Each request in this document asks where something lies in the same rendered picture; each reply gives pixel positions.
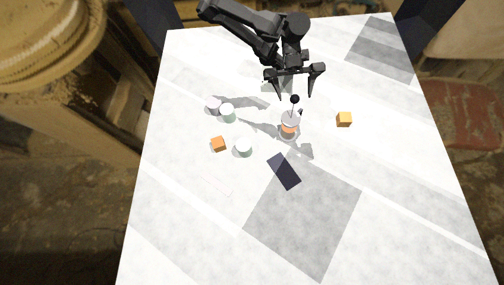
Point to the french press coffee maker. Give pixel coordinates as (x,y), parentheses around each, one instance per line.
(290,120)

